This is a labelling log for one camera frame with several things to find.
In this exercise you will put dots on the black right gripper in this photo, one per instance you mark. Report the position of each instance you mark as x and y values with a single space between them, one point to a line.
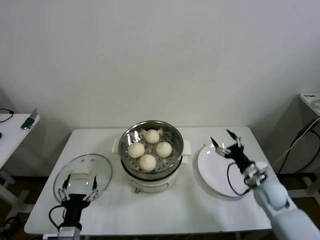
237 156

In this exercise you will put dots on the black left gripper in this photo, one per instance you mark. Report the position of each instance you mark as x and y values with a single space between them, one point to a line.
73 205

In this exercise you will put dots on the glass pot lid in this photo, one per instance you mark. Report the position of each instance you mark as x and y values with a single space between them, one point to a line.
100 170

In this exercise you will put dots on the white steamed baozi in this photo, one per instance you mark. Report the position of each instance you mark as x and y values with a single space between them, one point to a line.
136 150
152 136
147 162
164 149

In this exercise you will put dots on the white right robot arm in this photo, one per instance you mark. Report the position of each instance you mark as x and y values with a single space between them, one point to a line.
275 200

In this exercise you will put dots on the perforated steel steamer basket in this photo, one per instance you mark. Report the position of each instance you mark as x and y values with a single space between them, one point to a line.
125 140

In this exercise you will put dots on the white round plate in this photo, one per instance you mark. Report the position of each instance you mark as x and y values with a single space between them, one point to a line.
212 170

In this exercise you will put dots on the clear round container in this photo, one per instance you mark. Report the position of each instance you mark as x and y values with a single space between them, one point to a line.
317 103

